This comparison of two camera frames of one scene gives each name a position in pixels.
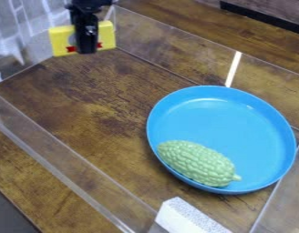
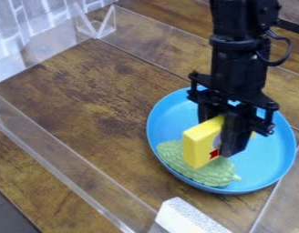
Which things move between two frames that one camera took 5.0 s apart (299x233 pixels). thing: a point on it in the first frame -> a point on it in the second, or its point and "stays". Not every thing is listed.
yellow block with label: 60,34 -> 201,142
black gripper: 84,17 -> 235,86
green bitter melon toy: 196,164 stays
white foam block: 177,214 stays
